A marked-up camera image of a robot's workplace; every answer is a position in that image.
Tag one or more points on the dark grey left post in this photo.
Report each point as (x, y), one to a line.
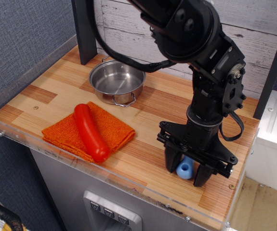
(85, 37)

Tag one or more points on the stainless steel pot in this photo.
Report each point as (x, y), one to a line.
(117, 83)

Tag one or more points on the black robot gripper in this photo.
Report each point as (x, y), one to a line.
(199, 140)

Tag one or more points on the yellow black object bottom left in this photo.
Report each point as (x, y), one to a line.
(12, 221)

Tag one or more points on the grey toy fridge cabinet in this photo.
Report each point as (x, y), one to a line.
(67, 185)

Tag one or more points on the silver dispenser button panel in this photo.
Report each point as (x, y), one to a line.
(104, 215)

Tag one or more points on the blue grey toy scoop spoon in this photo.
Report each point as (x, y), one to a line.
(185, 169)

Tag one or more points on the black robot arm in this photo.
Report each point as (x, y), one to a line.
(190, 32)

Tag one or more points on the orange knitted towel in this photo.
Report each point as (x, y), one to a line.
(64, 134)

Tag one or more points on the red toy sausage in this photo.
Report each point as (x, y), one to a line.
(94, 143)

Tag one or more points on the clear acrylic table guard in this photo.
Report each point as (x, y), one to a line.
(27, 106)

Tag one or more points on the white side cabinet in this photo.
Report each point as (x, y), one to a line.
(261, 165)

